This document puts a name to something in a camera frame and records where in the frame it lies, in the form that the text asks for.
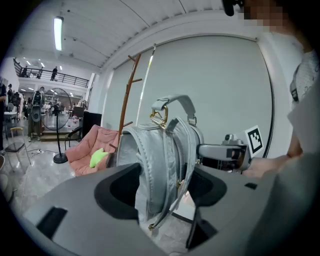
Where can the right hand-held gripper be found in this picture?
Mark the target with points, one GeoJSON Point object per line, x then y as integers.
{"type": "Point", "coordinates": [215, 151]}

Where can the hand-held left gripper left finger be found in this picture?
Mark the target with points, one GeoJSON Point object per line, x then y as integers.
{"type": "Point", "coordinates": [117, 195]}

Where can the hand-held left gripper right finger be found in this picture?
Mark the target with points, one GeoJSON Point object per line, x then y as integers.
{"type": "Point", "coordinates": [207, 190]}

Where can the wooden coat rack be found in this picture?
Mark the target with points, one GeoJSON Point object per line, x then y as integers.
{"type": "Point", "coordinates": [128, 87]}

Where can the person's right forearm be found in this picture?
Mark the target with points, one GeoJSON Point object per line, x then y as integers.
{"type": "Point", "coordinates": [265, 165]}

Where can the green star pillow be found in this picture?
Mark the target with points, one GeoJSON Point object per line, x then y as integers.
{"type": "Point", "coordinates": [97, 157]}

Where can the pink padded chair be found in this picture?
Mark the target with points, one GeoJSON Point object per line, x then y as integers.
{"type": "Point", "coordinates": [82, 152]}

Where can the black standing fan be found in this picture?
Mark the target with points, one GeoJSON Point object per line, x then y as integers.
{"type": "Point", "coordinates": [60, 158]}

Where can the black chair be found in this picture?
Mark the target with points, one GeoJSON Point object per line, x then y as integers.
{"type": "Point", "coordinates": [73, 135]}

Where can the black cabinet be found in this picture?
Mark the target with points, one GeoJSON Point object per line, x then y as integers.
{"type": "Point", "coordinates": [91, 125]}

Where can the white power strip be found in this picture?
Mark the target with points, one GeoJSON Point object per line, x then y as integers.
{"type": "Point", "coordinates": [38, 151]}

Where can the person's white dotted shirt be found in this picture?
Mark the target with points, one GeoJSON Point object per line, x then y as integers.
{"type": "Point", "coordinates": [310, 75]}

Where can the black balcony railing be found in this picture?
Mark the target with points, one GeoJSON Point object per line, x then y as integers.
{"type": "Point", "coordinates": [62, 78]}

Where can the ceiling tube light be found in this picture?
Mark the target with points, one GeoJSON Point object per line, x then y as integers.
{"type": "Point", "coordinates": [58, 33]}

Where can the black head-worn camera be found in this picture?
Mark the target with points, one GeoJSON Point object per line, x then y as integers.
{"type": "Point", "coordinates": [230, 7]}

